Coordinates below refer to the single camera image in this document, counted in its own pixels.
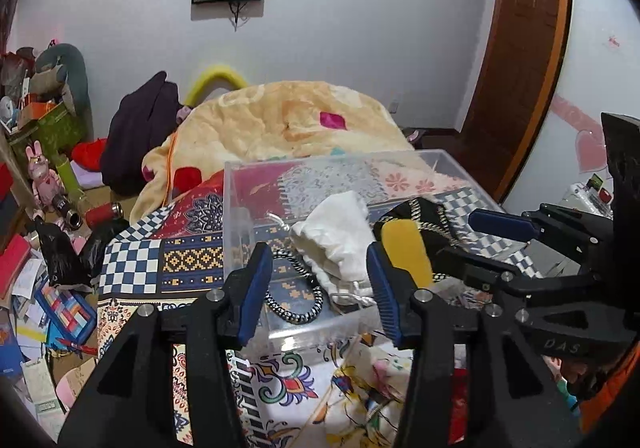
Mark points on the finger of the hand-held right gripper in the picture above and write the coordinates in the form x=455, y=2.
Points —
x=472, y=269
x=502, y=224

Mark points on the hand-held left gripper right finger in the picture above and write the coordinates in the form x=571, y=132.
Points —
x=384, y=293

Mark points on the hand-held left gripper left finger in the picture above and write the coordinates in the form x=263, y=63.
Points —
x=254, y=293

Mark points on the yellow foam pad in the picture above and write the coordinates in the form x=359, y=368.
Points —
x=406, y=250

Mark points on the clear plastic storage box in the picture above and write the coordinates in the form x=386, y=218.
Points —
x=260, y=188

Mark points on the person's right forearm orange sleeve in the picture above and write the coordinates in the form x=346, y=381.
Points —
x=612, y=393

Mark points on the white box with labels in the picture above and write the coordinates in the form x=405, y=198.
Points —
x=587, y=195

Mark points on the patchwork patterned bedsheet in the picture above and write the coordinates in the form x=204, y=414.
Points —
x=185, y=258

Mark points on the floral cloth bag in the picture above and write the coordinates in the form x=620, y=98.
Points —
x=360, y=403

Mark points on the pink slipper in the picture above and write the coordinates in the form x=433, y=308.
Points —
x=414, y=135

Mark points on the red thermos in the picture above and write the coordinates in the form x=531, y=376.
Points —
x=102, y=215

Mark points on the brown wooden door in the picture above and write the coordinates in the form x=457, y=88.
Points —
x=520, y=53

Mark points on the beige fleece blanket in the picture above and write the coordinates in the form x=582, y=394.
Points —
x=280, y=123

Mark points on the blue puzzle box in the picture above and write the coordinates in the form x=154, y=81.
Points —
x=65, y=318

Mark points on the black plastic bag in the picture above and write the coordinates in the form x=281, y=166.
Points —
x=62, y=255

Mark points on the dark purple garment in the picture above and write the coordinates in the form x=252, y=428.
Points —
x=137, y=133

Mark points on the green cylinder bottle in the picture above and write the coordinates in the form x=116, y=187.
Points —
x=71, y=180

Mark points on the red cloth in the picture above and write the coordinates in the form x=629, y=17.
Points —
x=90, y=153

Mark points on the yellow foam tube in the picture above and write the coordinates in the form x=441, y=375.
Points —
x=220, y=74

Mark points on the pile of scattered papers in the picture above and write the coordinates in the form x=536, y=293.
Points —
x=30, y=368

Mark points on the pink rabbit figure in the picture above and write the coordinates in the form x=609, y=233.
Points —
x=44, y=180

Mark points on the red book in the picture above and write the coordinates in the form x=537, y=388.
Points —
x=14, y=265

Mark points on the green cardboard box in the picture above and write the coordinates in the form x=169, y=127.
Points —
x=55, y=128

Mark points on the grey plush toy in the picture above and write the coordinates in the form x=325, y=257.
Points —
x=75, y=73

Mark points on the pink heart wall sticker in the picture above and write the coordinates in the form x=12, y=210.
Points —
x=590, y=150

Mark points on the pink ribbon wall sticker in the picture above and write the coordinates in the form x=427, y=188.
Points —
x=572, y=113

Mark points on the white wall outlet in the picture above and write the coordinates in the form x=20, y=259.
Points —
x=394, y=106

